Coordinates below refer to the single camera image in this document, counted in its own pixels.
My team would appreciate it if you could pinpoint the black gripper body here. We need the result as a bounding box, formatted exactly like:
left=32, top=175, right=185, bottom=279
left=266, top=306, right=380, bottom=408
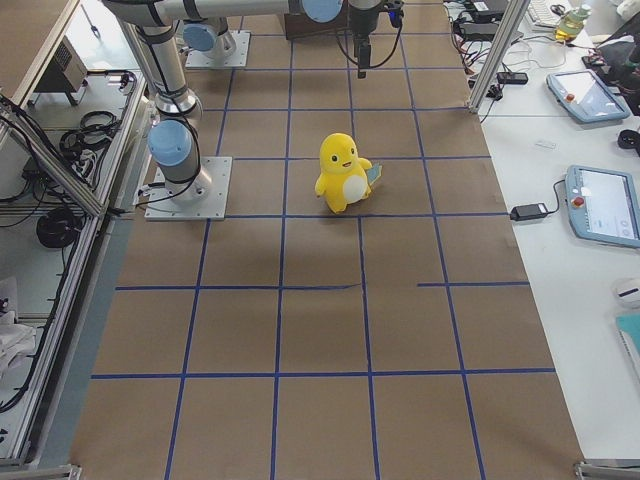
left=348, top=0, right=378, bottom=36

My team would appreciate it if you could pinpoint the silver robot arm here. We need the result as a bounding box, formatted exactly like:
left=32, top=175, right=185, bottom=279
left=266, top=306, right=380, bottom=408
left=104, top=0, right=342, bottom=207
left=182, top=17, right=237, bottom=59

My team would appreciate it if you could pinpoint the yellow plush dinosaur toy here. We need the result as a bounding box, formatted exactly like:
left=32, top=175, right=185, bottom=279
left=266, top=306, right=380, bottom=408
left=314, top=133, right=382, bottom=214

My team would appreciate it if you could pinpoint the yellow liquid bottle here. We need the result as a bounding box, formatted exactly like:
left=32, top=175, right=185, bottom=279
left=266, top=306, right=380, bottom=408
left=554, top=4, right=592, bottom=43

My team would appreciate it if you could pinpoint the far blue teach pendant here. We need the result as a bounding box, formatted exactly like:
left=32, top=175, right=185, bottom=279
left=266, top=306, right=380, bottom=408
left=546, top=70, right=631, bottom=123

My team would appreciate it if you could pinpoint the blue teach pendant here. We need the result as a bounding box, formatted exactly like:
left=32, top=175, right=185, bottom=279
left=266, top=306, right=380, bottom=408
left=565, top=165, right=639, bottom=249
left=546, top=70, right=631, bottom=123

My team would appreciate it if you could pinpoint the black power adapter brick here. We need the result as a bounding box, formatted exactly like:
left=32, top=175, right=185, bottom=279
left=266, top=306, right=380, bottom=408
left=509, top=203, right=549, bottom=222

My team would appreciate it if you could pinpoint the near blue teach pendant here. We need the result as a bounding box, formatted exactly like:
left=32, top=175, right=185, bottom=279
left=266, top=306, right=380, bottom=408
left=565, top=165, right=639, bottom=249

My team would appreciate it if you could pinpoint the grey electronics box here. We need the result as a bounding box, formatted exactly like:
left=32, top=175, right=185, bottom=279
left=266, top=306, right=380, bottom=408
left=34, top=36, right=88, bottom=106

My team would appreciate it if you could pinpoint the aluminium frame post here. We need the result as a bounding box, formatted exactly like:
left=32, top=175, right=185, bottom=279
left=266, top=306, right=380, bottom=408
left=468, top=0, right=529, bottom=113

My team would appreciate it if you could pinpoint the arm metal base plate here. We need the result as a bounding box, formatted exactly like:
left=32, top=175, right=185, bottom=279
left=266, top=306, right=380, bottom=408
left=183, top=25, right=250, bottom=70
left=144, top=156, right=233, bottom=221

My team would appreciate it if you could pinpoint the black coiled cable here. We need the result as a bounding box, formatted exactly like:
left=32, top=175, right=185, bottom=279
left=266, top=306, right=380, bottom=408
left=35, top=206, right=77, bottom=250

